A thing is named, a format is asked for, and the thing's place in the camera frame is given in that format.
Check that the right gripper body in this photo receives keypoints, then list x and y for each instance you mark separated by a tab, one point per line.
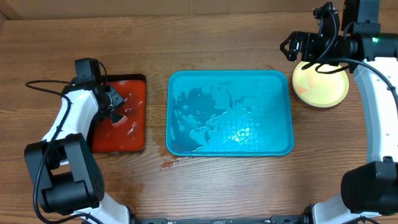
315	48

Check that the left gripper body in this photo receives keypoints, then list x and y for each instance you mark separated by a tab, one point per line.
114	100

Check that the red sponge with dark scourer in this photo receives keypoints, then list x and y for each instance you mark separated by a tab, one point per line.
117	119

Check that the green plate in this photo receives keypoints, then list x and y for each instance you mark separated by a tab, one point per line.
317	89

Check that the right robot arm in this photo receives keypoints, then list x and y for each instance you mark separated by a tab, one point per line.
354	38

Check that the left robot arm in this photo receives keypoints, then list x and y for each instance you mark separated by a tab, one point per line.
64	173

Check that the black tray with red liquid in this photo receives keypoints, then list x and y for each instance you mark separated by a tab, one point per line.
128	135

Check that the blue plastic tray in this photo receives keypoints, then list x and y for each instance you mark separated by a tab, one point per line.
229	113

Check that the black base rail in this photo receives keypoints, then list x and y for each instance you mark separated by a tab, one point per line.
217	221

